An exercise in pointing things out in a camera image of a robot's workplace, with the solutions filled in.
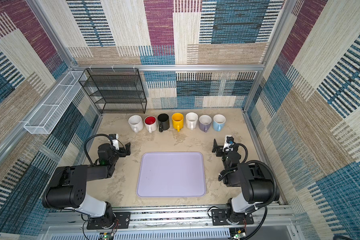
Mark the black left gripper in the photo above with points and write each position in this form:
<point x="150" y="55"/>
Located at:
<point x="123" y="153"/>

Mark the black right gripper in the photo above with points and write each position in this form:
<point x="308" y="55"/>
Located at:
<point x="219" y="148"/>

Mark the cream upside-down mug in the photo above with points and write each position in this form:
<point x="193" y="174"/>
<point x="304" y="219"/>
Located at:
<point x="136" y="123"/>

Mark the light blue ceramic mug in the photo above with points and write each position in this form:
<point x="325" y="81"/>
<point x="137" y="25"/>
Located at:
<point x="218" y="122"/>

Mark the lavender ceramic mug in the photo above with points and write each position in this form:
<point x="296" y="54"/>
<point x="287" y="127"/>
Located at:
<point x="205" y="122"/>

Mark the white upside-down mug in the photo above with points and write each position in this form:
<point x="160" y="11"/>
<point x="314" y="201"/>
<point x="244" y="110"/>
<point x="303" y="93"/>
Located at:
<point x="151" y="123"/>

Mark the white faceted ceramic mug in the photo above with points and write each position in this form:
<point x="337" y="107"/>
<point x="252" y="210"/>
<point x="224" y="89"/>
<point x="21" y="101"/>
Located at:
<point x="192" y="120"/>

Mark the black ceramic mug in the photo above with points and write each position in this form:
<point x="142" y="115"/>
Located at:
<point x="163" y="122"/>

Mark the yellow ceramic mug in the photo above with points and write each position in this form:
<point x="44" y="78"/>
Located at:
<point x="178" y="121"/>

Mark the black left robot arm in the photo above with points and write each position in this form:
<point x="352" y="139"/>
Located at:
<point x="67" y="188"/>

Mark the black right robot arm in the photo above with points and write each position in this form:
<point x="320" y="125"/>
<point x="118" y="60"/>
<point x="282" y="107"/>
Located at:
<point x="256" y="179"/>

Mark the lavender silicone mat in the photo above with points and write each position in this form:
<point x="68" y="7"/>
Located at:
<point x="172" y="175"/>

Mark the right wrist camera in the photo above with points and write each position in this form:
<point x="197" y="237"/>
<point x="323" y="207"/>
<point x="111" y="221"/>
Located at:
<point x="229" y="141"/>

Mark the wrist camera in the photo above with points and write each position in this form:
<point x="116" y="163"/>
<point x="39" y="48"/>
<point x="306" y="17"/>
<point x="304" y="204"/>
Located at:
<point x="229" y="141"/>
<point x="115" y="141"/>

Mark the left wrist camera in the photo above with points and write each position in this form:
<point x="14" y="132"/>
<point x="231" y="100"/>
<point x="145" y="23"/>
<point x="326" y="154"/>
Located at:
<point x="115" y="141"/>

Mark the black mesh wire shelf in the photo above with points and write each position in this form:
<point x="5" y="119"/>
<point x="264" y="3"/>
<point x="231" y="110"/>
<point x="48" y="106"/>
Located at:
<point x="115" y="90"/>

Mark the white wire wall basket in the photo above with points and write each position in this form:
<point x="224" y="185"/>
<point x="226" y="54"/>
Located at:
<point x="46" y="117"/>

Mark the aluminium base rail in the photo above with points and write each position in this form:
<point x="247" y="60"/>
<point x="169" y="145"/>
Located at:
<point x="175" y="223"/>

